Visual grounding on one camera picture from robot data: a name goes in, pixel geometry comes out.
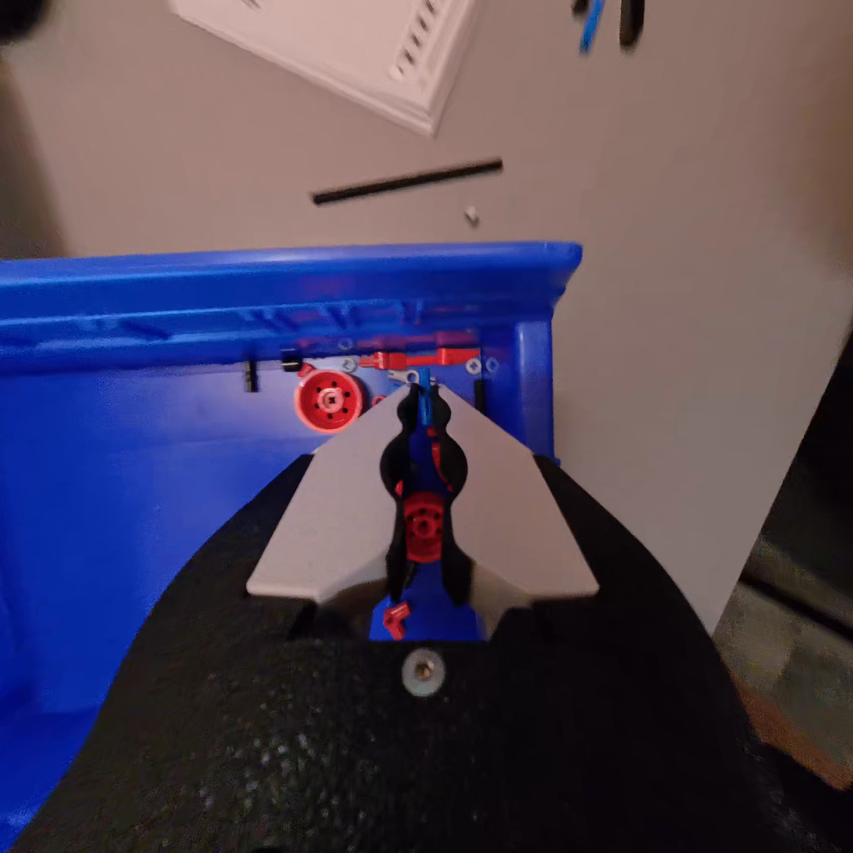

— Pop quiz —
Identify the small red wheel rim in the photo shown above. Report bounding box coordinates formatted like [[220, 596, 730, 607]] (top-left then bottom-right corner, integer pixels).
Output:
[[293, 368, 367, 434]]

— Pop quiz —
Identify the white tray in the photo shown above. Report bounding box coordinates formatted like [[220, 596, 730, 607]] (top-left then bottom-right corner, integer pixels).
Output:
[[167, 0, 478, 138]]

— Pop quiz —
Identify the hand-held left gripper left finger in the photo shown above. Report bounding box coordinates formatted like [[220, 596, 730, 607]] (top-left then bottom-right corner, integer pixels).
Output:
[[246, 384, 419, 629]]

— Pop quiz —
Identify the large red wheel rim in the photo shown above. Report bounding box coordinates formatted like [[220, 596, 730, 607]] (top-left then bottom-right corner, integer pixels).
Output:
[[401, 492, 445, 562]]

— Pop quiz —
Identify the blue plastic bin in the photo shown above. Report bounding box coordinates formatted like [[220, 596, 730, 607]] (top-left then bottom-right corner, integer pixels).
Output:
[[0, 241, 585, 850]]

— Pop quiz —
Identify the long black axle rod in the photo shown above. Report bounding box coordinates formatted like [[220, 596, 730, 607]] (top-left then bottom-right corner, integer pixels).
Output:
[[311, 158, 505, 207]]

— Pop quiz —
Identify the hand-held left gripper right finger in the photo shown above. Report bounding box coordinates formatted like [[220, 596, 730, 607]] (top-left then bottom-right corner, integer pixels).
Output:
[[432, 384, 600, 635]]

